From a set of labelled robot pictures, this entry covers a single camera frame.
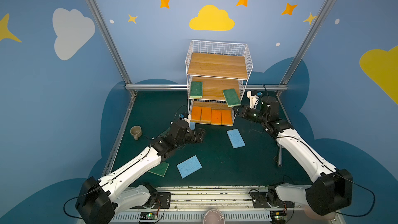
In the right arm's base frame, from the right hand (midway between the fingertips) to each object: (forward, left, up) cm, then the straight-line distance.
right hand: (235, 106), depth 78 cm
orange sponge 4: (+10, +1, -24) cm, 26 cm away
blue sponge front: (-24, +23, -26) cm, 42 cm away
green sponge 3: (-26, +39, -26) cm, 53 cm away
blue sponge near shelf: (+3, +24, -26) cm, 36 cm away
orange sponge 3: (+11, +8, -25) cm, 28 cm away
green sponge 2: (+6, +2, 0) cm, 6 cm away
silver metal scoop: (-18, -27, -25) cm, 41 cm away
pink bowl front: (-45, +9, -26) cm, 53 cm away
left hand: (-11, +18, -7) cm, 22 cm away
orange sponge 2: (+11, +15, -24) cm, 31 cm away
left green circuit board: (-47, +40, -26) cm, 67 cm away
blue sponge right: (-4, -4, -26) cm, 27 cm away
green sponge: (+11, +21, 0) cm, 24 cm away
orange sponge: (+14, +22, -25) cm, 36 cm away
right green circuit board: (-43, -21, -28) cm, 56 cm away
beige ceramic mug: (-4, +59, -25) cm, 65 cm away
